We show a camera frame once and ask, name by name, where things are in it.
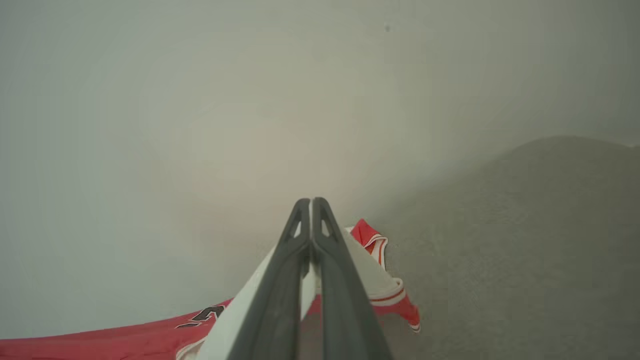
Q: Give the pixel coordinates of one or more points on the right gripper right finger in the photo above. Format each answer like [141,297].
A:
[340,310]

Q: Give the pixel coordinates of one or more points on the red jersey white trim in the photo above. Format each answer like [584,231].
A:
[125,340]

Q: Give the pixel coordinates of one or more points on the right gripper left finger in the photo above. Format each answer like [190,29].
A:
[280,300]

